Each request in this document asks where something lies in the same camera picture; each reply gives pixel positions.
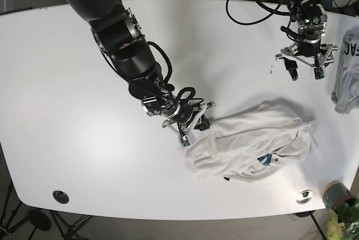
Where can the black table grommet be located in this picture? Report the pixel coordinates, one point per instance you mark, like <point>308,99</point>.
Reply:
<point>61,197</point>

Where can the grey plant pot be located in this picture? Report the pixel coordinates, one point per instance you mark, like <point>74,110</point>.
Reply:
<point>335,193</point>

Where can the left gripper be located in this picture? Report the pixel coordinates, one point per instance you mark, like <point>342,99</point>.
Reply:
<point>308,49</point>

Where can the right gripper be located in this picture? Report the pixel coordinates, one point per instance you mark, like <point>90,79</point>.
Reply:
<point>182,116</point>

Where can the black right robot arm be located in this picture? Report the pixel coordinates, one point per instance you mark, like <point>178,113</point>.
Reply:
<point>144,66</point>

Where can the white printed T-shirt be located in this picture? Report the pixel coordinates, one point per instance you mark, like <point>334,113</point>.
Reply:
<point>255,143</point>

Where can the green potted plant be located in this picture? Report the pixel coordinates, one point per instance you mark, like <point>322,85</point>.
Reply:
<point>343,223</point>

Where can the grey T-shirt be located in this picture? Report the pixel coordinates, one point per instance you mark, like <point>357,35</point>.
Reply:
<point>345,92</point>

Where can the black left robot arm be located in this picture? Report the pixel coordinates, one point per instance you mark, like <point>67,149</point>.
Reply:
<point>295,10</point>

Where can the silver table grommet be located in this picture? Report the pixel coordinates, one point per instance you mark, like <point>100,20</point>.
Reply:
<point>304,197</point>

